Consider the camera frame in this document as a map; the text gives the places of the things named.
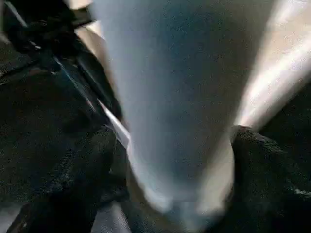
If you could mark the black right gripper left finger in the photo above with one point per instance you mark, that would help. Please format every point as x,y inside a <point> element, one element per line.
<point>68,184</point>

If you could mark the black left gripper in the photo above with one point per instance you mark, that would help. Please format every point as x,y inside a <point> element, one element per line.
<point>41,29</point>

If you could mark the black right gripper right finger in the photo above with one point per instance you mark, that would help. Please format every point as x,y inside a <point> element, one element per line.
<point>274,184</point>

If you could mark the white plastic table leg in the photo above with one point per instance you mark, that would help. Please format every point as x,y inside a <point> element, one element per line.
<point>182,97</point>

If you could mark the white plastic table top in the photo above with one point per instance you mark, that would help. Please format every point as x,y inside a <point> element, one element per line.
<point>279,60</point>

